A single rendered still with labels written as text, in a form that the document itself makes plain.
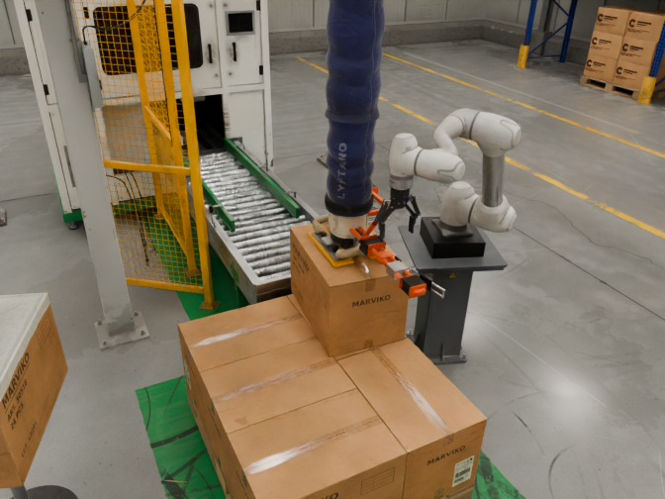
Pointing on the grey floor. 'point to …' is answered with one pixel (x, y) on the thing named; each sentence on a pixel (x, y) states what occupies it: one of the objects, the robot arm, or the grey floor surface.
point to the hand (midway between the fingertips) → (396, 232)
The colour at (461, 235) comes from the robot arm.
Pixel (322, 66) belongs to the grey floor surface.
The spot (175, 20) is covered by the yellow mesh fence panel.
